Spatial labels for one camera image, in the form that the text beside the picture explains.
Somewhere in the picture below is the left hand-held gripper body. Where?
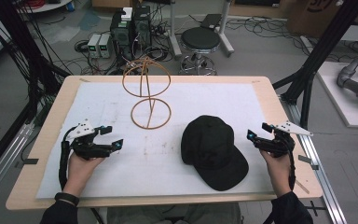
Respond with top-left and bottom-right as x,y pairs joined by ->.
62,119 -> 113,161

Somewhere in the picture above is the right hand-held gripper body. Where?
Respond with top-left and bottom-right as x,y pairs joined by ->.
258,120 -> 314,159

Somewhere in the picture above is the brown wire hat stand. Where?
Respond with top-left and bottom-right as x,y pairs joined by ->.
121,56 -> 172,131

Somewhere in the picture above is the black baseball cap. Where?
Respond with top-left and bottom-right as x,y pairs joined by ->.
180,114 -> 250,192

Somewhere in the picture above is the person's left hand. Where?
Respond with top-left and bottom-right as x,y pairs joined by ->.
62,152 -> 106,199

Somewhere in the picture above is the person's right hand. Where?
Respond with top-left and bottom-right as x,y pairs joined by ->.
259,148 -> 294,199

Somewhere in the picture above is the white foam mat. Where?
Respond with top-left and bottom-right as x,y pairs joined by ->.
35,81 -> 276,201

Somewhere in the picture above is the black tape strip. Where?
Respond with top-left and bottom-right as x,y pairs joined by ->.
297,154 -> 320,171
14,157 -> 40,169

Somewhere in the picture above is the black wristband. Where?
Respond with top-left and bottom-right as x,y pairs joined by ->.
54,191 -> 81,207

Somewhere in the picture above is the white platform board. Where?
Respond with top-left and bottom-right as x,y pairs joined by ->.
315,61 -> 358,130

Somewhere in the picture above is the grey power supply unit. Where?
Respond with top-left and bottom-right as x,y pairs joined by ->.
98,33 -> 114,60
87,33 -> 103,59

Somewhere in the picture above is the black computer tower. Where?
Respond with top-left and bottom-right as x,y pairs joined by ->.
109,10 -> 135,63
132,6 -> 153,51

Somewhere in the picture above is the white stand leg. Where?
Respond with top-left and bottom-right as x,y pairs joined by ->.
167,0 -> 184,61
218,0 -> 235,58

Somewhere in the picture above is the black round stool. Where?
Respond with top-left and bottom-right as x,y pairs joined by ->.
179,26 -> 223,77

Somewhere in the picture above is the small white box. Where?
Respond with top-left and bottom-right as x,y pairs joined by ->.
120,7 -> 134,22

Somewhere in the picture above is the cardboard box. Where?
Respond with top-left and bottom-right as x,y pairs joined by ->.
286,0 -> 343,39

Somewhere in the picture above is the dark laptop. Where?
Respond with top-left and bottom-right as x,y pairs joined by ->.
200,12 -> 223,31

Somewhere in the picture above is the white round table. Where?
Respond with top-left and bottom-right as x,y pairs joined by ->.
16,0 -> 73,14

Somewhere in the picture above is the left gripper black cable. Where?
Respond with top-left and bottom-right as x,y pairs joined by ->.
58,125 -> 77,191

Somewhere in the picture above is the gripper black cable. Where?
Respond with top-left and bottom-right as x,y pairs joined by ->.
58,125 -> 77,191
286,148 -> 297,191

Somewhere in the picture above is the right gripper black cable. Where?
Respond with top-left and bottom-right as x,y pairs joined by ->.
286,148 -> 297,191

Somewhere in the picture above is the aluminium rail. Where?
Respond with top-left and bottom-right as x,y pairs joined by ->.
280,95 -> 348,224
0,121 -> 35,207

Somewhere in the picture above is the black cable coil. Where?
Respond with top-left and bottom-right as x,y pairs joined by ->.
74,39 -> 90,54

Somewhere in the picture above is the black metal frame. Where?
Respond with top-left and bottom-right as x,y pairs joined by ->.
272,0 -> 358,131
0,0 -> 72,105

